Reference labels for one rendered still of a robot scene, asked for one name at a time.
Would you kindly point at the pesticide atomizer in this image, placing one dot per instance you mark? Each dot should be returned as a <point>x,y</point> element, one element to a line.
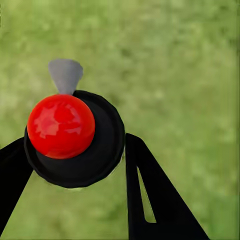
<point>75,138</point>

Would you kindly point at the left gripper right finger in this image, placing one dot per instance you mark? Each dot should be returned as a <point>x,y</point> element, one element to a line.
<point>174,219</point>

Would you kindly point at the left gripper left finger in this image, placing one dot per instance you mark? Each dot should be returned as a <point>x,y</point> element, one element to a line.
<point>15,171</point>

